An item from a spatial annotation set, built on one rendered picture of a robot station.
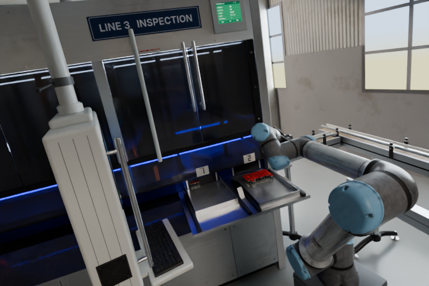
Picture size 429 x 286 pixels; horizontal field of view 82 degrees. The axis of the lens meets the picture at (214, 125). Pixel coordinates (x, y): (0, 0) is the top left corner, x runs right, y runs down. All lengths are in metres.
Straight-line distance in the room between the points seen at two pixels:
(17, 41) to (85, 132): 0.74
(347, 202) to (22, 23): 1.54
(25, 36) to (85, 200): 0.89
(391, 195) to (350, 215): 0.10
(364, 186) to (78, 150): 0.89
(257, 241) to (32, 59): 1.85
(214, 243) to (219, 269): 0.23
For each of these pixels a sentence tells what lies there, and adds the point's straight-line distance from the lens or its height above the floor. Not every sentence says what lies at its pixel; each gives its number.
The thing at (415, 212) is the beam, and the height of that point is 0.55.
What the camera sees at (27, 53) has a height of 1.88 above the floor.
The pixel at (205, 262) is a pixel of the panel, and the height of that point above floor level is 0.33.
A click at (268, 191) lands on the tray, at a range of 1.61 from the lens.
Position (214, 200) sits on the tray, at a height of 0.88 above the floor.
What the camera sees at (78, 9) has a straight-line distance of 1.54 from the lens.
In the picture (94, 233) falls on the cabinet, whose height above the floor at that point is 1.15.
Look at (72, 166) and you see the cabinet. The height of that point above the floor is 1.42.
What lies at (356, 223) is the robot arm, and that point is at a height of 1.29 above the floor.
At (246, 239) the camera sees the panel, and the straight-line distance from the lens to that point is 2.05.
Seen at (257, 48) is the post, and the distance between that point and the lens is 1.67.
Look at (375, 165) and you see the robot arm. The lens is 0.84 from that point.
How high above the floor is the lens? 1.70
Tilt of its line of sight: 14 degrees down
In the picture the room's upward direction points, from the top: 9 degrees counter-clockwise
